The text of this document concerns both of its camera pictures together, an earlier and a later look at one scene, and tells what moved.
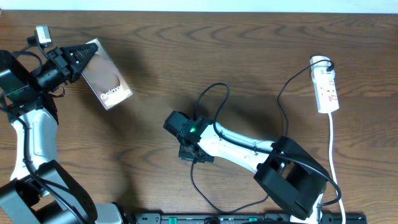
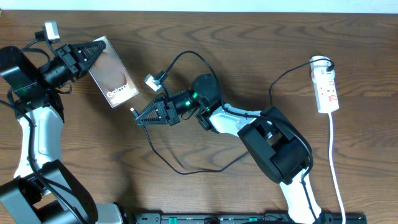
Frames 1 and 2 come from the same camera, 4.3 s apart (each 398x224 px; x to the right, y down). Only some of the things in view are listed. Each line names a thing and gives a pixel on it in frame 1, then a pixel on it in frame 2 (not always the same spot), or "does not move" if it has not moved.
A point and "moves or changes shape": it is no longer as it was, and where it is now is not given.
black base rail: (282, 218) does not move
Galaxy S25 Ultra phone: (104, 78) moves or changes shape
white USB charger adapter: (319, 70) does not move
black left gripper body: (53, 71) does not move
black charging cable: (331, 66) -> (329, 65)
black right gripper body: (200, 158) -> (172, 113)
